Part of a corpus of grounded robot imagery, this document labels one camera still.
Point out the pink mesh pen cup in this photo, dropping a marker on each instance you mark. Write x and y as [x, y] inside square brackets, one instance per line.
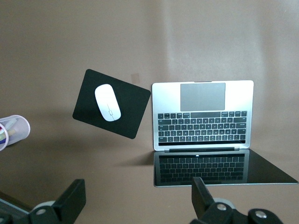
[21, 126]

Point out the black mesh desk tray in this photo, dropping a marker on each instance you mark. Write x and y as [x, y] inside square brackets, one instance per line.
[11, 210]

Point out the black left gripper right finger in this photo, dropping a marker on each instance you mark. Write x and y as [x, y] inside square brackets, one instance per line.
[203, 200]

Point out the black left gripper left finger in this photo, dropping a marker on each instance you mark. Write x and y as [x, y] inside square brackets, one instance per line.
[70, 200]

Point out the silver laptop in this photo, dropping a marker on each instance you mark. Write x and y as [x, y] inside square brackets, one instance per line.
[201, 98]

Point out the black mouse pad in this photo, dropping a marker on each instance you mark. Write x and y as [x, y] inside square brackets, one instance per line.
[130, 112]

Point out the white computer mouse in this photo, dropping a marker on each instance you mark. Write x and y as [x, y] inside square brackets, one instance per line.
[107, 102]

